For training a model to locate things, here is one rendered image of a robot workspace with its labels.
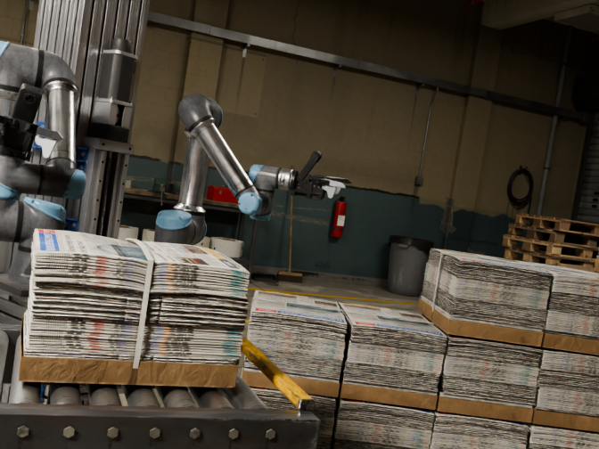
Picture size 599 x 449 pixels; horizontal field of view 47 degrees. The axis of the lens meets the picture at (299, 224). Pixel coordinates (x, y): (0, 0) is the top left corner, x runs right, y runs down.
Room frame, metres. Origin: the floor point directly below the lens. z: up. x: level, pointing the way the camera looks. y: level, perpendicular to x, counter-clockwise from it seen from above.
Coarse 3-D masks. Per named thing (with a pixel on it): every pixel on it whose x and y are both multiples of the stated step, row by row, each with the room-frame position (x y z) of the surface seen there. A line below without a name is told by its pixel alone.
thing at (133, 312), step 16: (144, 256) 1.22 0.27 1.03; (160, 256) 1.25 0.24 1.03; (144, 272) 1.17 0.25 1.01; (160, 272) 1.18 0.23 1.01; (160, 288) 1.19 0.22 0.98; (128, 304) 1.17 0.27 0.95; (160, 304) 1.19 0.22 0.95; (128, 320) 1.17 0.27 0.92; (128, 336) 1.18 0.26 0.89; (144, 336) 1.19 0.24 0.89; (128, 352) 1.18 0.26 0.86; (144, 352) 1.19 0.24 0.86
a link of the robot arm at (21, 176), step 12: (0, 156) 1.60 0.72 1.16; (0, 168) 1.60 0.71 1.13; (12, 168) 1.61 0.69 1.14; (24, 168) 1.63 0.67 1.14; (36, 168) 1.64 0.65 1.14; (0, 180) 1.60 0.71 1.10; (12, 180) 1.61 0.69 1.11; (24, 180) 1.62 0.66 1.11; (36, 180) 1.63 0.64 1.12; (0, 192) 1.60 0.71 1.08; (12, 192) 1.62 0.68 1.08; (24, 192) 1.65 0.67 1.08; (36, 192) 1.65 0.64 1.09
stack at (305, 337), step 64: (256, 320) 1.94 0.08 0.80; (320, 320) 1.95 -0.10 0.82; (384, 320) 2.09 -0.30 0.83; (384, 384) 1.97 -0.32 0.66; (448, 384) 1.98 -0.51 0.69; (512, 384) 1.99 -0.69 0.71; (576, 384) 2.01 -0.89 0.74; (320, 448) 1.96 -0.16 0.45; (384, 448) 1.97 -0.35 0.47; (448, 448) 1.98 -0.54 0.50; (512, 448) 1.99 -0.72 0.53; (576, 448) 2.00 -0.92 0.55
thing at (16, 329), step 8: (0, 328) 1.44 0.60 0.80; (8, 328) 1.45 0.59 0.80; (16, 328) 1.46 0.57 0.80; (8, 336) 1.44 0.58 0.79; (16, 336) 1.45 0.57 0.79; (8, 344) 1.44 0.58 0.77; (8, 352) 1.44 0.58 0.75; (8, 360) 1.44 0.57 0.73; (8, 368) 1.44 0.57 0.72; (8, 376) 1.44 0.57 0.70; (48, 384) 1.47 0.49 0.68; (80, 384) 1.50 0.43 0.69
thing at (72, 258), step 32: (32, 256) 1.20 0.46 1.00; (64, 256) 1.12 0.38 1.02; (96, 256) 1.14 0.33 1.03; (128, 256) 1.19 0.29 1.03; (32, 288) 1.11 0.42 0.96; (64, 288) 1.13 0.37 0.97; (96, 288) 1.15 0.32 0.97; (128, 288) 1.16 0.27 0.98; (32, 320) 1.11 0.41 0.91; (64, 320) 1.13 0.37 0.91; (96, 320) 1.15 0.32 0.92; (32, 352) 1.11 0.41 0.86; (64, 352) 1.13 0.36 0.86; (96, 352) 1.15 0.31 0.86
